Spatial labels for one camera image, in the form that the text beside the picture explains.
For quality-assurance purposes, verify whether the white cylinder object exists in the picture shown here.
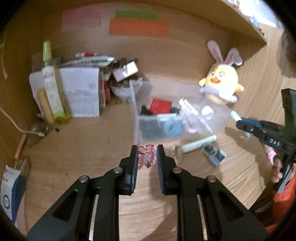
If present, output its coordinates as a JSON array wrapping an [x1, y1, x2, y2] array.
[[230, 110, 242, 122]]

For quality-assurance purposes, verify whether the blue Max staples box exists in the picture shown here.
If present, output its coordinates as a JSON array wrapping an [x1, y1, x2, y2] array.
[[201, 144, 227, 168]]

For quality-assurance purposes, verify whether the pale green tube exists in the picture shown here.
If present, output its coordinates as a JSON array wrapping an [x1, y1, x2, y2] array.
[[181, 135, 217, 154]]

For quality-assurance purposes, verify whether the light blue tape roll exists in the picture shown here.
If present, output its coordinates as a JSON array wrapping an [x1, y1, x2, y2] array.
[[163, 119, 182, 137]]

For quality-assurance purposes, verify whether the red foil packet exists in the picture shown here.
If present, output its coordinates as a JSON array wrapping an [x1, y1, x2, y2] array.
[[149, 98, 172, 115]]

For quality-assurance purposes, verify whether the pink charm keychain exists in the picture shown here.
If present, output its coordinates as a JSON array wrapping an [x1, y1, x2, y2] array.
[[138, 144, 157, 168]]

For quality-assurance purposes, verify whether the person's right hand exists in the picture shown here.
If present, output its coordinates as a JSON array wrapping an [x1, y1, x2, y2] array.
[[265, 146, 295, 185]]

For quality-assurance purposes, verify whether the white roll in bin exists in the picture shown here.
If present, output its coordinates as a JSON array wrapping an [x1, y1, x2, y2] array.
[[201, 105, 214, 119]]

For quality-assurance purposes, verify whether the yellow chick bunny plush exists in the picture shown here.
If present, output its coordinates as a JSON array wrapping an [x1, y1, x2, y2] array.
[[199, 40, 244, 104]]

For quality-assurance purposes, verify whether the white blue packet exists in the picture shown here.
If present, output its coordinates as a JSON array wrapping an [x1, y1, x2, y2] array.
[[1, 165, 27, 229]]

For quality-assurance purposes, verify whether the clear plastic storage bin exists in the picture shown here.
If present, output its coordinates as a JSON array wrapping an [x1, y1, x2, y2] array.
[[128, 81, 231, 145]]

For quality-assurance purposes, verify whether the green spray bottle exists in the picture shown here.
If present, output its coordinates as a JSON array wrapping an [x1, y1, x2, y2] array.
[[42, 41, 71, 125]]

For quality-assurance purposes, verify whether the bowl of glass beads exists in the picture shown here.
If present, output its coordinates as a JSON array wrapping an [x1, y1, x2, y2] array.
[[110, 78, 142, 100]]

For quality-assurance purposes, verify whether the small pink-white cardboard box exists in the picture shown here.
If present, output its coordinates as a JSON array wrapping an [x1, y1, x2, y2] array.
[[112, 61, 138, 82]]

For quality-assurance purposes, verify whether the wooden stick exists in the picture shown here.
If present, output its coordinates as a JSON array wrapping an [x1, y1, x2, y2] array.
[[37, 88, 55, 124]]

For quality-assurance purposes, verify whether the white open cardboard box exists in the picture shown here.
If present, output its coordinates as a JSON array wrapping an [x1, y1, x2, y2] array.
[[29, 66, 100, 118]]

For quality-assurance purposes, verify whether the green sticky note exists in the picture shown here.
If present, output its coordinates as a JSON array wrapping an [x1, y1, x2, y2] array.
[[114, 9, 160, 21]]

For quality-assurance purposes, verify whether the orange sticky note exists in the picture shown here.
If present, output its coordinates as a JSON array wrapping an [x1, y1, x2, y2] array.
[[108, 18, 170, 38]]

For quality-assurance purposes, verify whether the red white marker pen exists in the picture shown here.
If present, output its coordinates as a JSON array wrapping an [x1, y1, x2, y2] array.
[[75, 52, 99, 58]]

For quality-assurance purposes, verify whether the pink sticky note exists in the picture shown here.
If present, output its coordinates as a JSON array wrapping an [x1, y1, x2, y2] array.
[[61, 4, 103, 32]]

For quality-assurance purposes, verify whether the white cord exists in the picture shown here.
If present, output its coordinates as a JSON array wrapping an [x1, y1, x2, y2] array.
[[0, 106, 46, 138]]

